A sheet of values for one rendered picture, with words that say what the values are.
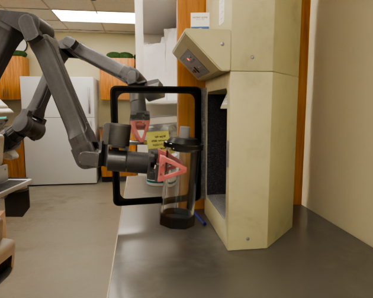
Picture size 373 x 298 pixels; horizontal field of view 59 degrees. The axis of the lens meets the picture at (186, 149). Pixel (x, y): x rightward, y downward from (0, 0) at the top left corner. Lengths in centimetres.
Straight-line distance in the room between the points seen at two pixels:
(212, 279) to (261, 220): 23
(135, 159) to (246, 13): 46
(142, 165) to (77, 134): 19
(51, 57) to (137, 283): 61
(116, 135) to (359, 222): 77
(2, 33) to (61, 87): 22
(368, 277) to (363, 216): 28
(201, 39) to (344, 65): 54
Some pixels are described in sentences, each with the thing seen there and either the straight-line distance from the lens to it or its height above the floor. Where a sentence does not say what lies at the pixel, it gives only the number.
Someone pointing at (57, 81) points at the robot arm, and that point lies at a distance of 95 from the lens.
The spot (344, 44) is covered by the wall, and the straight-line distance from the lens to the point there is 123.
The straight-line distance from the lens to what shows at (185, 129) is 88.
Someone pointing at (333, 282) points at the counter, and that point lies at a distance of 85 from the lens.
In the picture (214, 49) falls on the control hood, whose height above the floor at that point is 146.
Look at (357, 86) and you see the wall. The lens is 115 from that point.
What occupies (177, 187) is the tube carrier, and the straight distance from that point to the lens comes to 87.
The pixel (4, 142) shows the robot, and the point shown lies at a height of 118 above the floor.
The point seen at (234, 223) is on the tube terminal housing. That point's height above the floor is 102.
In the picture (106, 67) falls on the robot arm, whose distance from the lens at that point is 135.
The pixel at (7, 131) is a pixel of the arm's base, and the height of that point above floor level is 122.
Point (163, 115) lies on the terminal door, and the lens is 112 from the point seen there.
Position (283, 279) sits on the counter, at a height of 94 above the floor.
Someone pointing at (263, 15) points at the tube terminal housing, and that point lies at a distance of 90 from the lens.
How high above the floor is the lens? 132
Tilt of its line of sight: 7 degrees down
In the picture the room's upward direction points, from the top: straight up
